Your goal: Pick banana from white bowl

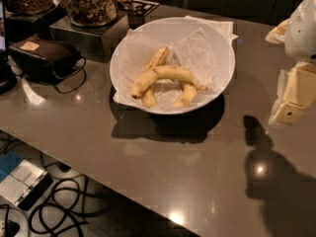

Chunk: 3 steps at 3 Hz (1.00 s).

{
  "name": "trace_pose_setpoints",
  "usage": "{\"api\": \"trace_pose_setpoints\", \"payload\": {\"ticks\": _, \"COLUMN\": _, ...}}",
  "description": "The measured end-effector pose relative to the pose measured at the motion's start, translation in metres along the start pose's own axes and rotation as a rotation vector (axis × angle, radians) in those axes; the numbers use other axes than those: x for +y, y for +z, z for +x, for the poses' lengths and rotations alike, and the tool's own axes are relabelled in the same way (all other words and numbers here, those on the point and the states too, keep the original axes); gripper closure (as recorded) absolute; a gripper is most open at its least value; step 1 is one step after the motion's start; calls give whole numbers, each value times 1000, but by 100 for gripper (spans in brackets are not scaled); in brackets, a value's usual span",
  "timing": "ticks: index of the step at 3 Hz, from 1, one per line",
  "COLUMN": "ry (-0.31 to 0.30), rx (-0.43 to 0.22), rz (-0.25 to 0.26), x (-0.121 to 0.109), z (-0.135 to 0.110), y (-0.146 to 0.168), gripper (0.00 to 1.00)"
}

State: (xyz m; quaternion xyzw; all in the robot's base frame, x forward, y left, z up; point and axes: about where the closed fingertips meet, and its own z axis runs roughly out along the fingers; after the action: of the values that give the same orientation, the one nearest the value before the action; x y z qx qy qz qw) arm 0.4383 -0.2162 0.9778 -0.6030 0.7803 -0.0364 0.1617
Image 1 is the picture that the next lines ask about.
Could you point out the long lower yellow banana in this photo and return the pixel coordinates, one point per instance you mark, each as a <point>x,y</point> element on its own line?
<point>158,58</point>

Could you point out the black round base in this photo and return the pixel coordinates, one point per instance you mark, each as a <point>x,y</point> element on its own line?
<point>8,79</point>

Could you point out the short right yellow banana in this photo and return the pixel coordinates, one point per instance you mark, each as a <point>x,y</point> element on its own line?
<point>189,92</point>

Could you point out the white bowl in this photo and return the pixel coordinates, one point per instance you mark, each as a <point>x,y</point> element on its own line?
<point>174,65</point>

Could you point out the small dark tray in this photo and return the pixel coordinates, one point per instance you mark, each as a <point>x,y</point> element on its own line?
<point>144,7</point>

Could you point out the dark block stand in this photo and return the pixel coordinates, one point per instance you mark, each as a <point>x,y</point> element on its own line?
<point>24,25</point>

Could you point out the white paper liner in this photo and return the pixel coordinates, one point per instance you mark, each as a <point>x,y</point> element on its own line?
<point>202,46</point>

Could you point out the metal block stand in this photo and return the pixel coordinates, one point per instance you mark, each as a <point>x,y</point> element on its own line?
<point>96,44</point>

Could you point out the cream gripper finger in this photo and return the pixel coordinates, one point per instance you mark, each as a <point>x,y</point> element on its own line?
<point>276,35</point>
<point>297,92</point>

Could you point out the black electronic device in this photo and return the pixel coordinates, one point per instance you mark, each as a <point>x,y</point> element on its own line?
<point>45,61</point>

